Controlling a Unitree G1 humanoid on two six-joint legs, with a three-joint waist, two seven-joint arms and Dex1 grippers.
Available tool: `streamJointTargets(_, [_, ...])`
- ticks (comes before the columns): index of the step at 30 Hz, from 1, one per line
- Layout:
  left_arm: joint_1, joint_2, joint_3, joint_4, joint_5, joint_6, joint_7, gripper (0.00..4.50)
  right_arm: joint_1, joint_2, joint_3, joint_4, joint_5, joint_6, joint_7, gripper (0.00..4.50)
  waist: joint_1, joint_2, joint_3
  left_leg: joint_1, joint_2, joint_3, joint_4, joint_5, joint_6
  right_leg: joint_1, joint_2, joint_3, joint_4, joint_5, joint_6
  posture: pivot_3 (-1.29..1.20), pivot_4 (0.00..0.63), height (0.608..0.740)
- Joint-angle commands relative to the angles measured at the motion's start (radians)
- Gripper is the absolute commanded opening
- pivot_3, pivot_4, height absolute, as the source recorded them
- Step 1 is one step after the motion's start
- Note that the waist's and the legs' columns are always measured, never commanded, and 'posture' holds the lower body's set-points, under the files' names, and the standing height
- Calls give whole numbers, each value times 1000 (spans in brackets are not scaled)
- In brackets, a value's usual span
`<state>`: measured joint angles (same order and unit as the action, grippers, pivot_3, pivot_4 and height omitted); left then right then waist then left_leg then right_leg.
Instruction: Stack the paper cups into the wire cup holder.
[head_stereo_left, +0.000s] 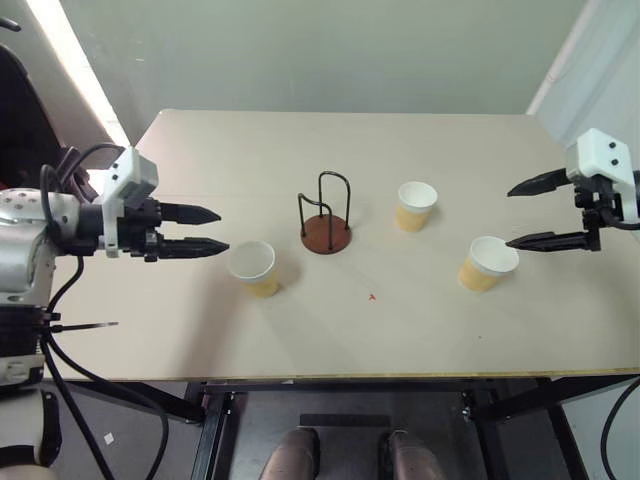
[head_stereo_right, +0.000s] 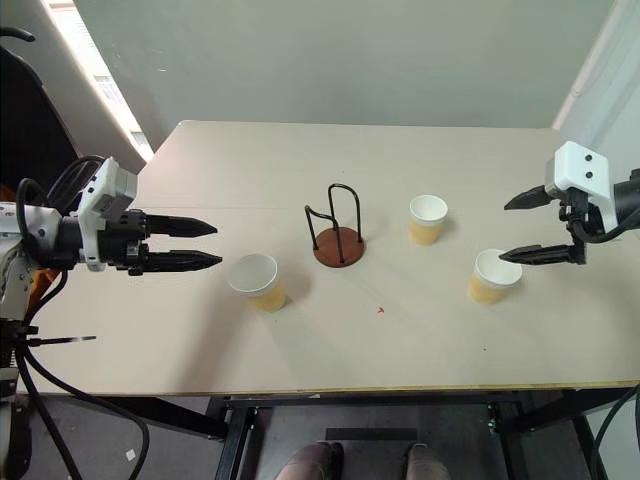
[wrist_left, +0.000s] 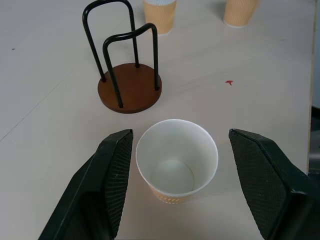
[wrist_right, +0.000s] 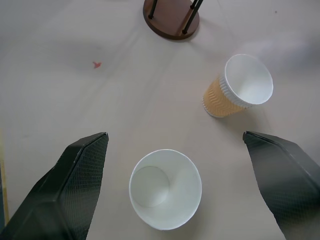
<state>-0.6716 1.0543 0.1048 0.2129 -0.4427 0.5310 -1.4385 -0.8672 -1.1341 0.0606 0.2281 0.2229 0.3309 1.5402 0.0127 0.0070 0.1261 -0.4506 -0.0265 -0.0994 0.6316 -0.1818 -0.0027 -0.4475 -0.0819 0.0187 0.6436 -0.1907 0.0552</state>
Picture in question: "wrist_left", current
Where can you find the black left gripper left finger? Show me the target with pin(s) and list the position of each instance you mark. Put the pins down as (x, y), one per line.
(95, 190)

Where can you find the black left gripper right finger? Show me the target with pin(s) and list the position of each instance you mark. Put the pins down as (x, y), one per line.
(272, 185)

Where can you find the orange ribbed paper cup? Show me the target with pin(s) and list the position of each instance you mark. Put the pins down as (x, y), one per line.
(160, 15)
(238, 12)
(176, 162)

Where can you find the small red mark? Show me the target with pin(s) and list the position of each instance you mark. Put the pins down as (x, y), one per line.
(229, 82)

